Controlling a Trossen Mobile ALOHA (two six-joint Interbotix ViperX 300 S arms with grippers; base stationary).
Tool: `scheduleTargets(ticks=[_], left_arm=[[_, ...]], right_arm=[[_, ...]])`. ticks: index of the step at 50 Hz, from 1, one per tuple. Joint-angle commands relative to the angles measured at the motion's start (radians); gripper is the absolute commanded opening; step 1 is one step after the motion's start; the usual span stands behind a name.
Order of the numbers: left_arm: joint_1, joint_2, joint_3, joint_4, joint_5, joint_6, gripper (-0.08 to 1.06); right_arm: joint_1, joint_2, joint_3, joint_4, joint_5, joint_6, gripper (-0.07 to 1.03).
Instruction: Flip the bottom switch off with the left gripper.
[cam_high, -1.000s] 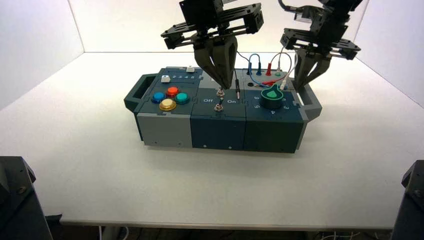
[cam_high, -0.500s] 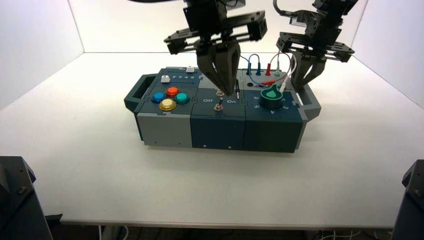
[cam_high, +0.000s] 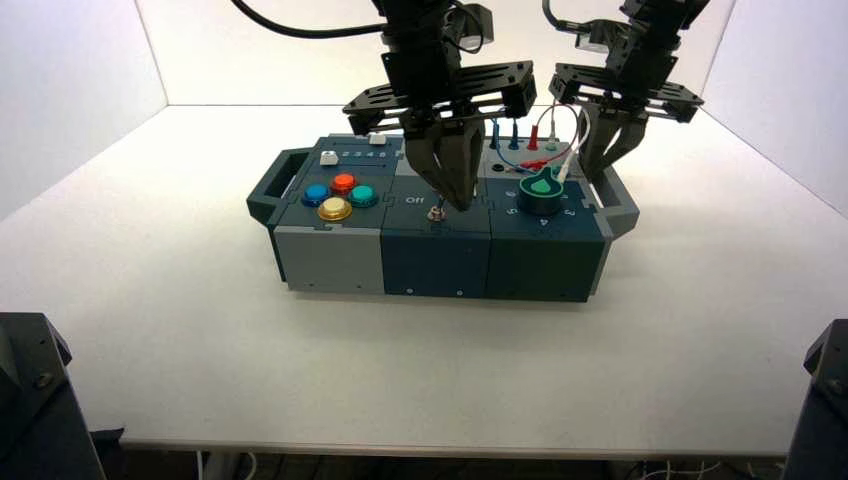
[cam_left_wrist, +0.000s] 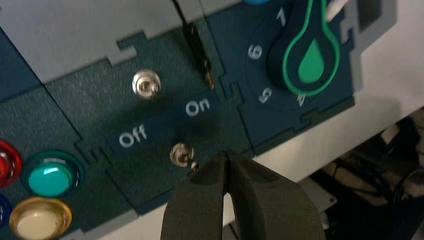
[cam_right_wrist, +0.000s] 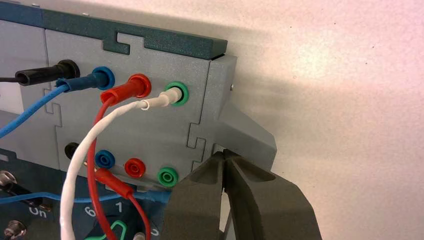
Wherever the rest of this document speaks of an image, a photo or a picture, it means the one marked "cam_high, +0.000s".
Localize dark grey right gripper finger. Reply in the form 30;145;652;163
606;112;649;170
580;105;621;181

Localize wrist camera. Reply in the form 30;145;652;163
574;19;624;58
457;3;495;54

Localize white banana plug cable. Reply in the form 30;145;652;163
549;105;592;183

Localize dark right arm base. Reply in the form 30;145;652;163
783;319;848;480

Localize red banana plug cable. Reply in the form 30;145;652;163
519;102;583;171

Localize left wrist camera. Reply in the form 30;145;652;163
457;3;495;54

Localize green round push button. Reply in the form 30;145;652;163
347;184;380;209

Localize thin white wires under table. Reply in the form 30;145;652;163
625;459;727;480

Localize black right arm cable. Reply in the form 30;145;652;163
541;0;588;33

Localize dark left arm base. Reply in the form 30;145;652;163
0;312;107;480

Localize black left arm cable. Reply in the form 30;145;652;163
230;0;389;40

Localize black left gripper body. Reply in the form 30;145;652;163
343;49;537;137

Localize yellow round push button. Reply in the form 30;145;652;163
317;197;354;223

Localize blue banana plug cable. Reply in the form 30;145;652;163
488;117;531;172

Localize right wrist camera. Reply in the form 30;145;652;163
574;19;624;58

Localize teal and grey control box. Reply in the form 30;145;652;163
246;134;641;304

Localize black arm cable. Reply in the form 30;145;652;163
541;0;588;33
230;0;389;40

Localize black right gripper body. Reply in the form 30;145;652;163
548;39;705;124

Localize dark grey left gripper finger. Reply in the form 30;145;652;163
404;129;458;208
443;120;488;212

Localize green rotary knob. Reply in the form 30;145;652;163
517;166;566;217

